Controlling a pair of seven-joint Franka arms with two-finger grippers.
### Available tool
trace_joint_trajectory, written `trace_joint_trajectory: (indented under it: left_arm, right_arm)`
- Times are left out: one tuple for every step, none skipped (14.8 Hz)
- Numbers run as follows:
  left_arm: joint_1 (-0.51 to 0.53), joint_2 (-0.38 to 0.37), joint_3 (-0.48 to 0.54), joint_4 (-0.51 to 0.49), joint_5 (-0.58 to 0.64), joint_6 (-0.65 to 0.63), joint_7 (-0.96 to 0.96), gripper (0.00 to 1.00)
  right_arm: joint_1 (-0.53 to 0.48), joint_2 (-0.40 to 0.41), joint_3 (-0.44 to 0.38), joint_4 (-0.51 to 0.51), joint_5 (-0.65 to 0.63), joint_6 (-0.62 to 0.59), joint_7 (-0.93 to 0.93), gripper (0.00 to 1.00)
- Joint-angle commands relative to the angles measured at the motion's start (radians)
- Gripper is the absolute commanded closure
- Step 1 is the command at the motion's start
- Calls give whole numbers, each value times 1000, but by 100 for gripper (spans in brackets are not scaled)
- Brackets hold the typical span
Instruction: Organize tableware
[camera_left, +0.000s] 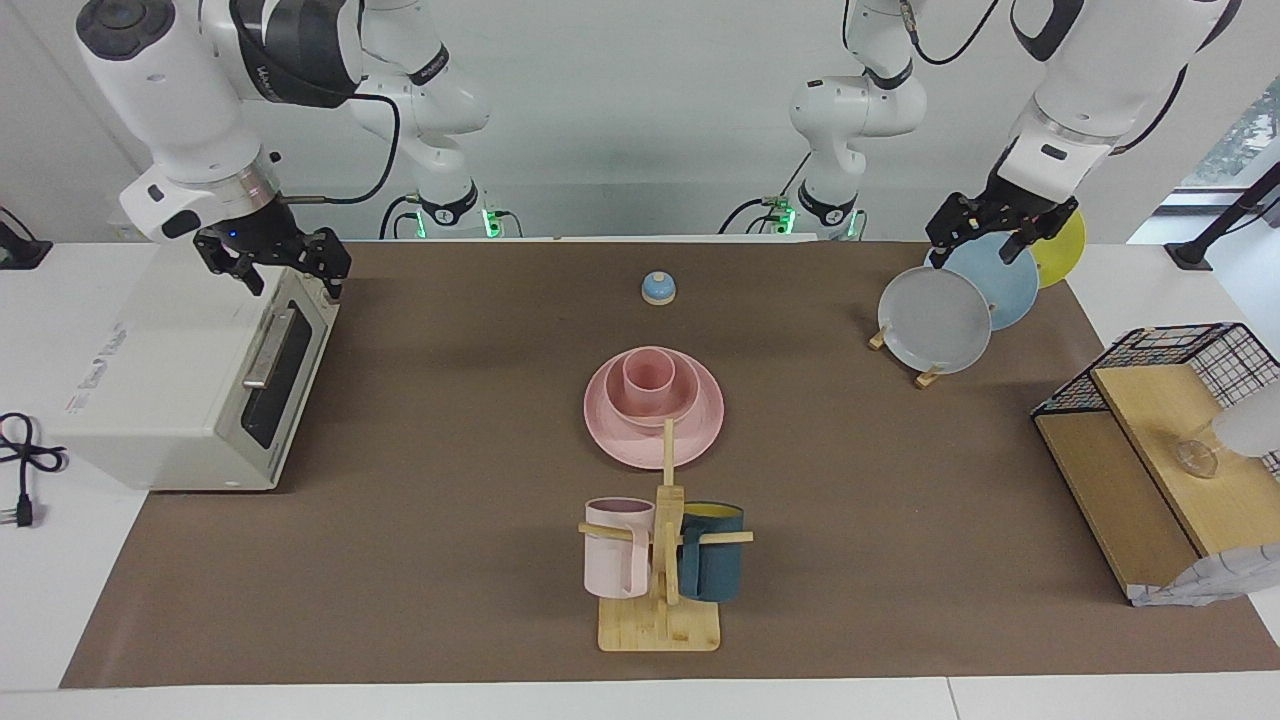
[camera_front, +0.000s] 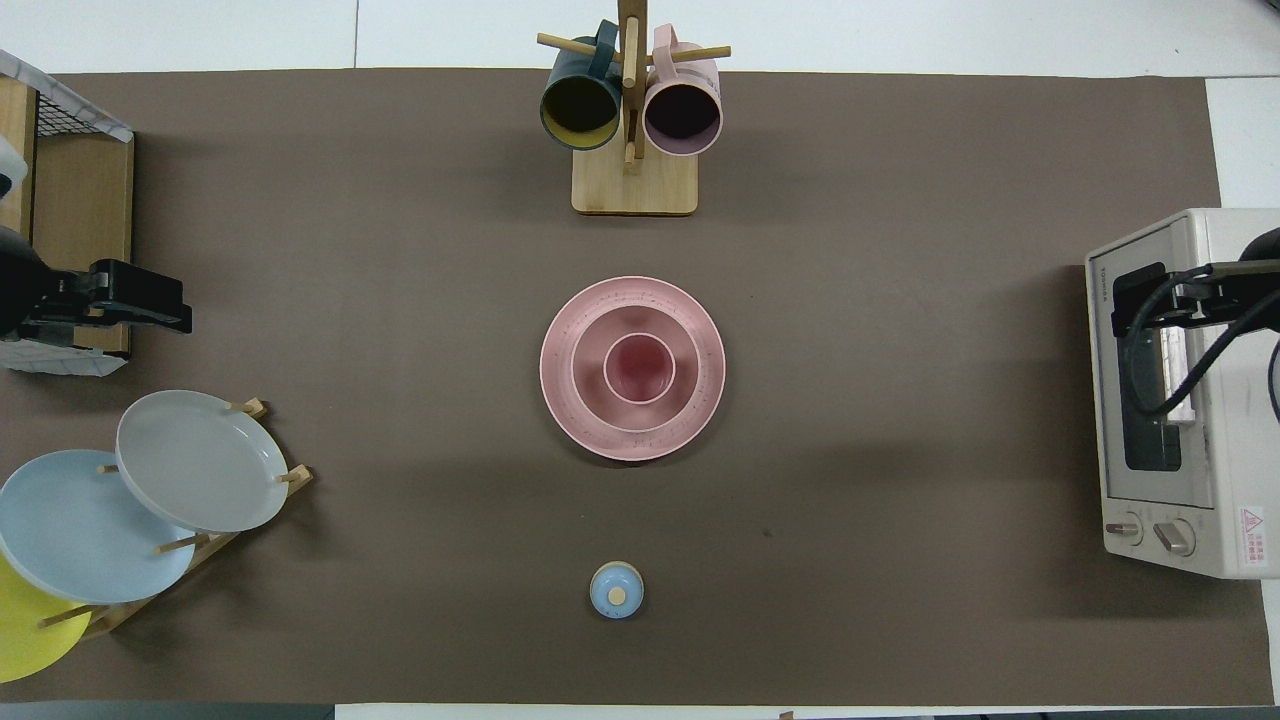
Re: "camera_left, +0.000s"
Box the wooden plate rack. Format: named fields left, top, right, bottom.
left=868, top=325, right=946, bottom=389

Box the black right base cable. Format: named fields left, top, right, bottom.
left=378, top=195, right=423, bottom=241

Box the black left base cable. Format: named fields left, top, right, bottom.
left=718, top=148, right=811, bottom=237

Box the light blue plate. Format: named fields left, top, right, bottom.
left=945, top=232, right=1041, bottom=331

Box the black power cord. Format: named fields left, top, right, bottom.
left=0, top=412, right=69, bottom=529

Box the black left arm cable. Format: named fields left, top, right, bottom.
left=898, top=0, right=1001, bottom=67

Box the pink bowl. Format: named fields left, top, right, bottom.
left=604, top=347, right=701, bottom=429

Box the marble patterned sheet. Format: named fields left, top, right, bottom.
left=1130, top=545, right=1280, bottom=608

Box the clear glass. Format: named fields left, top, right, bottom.
left=1175, top=435, right=1221, bottom=479

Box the wooden shelf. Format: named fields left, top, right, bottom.
left=1035, top=365, right=1280, bottom=601

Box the black clamp stand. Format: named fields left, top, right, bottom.
left=1165, top=160, right=1280, bottom=271

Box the brown table mat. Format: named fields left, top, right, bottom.
left=60, top=240, right=1280, bottom=689

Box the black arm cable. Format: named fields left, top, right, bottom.
left=898, top=0, right=1001, bottom=67
left=280, top=90, right=401, bottom=206

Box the dark teal mug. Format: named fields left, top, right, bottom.
left=678, top=502, right=746, bottom=602

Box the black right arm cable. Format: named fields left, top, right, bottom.
left=280, top=90, right=401, bottom=206

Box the pale pink mug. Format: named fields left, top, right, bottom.
left=584, top=497, right=656, bottom=599

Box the grey plate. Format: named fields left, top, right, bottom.
left=878, top=266, right=993, bottom=375

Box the wooden mug tree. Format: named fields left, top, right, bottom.
left=578, top=418, right=754, bottom=653

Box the black base cable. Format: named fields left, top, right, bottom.
left=378, top=195, right=423, bottom=241
left=718, top=148, right=811, bottom=237

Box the yellow plate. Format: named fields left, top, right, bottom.
left=1030, top=208, right=1087, bottom=289

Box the pink speckled plate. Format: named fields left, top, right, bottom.
left=584, top=347, right=725, bottom=470

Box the beige toaster oven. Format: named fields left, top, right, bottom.
left=48, top=240, right=339, bottom=491

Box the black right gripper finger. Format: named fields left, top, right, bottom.
left=193, top=235, right=266, bottom=297
left=305, top=228, right=353, bottom=301

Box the black wire basket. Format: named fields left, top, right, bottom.
left=1032, top=322, right=1280, bottom=476

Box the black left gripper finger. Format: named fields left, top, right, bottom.
left=925, top=198, right=959, bottom=269
left=1003, top=222, right=1051, bottom=263

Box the black desk device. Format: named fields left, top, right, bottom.
left=0, top=205, right=53, bottom=271

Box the white frosted bottle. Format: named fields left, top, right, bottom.
left=1212, top=385, right=1280, bottom=459

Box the pink cup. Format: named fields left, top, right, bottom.
left=622, top=350, right=679, bottom=415

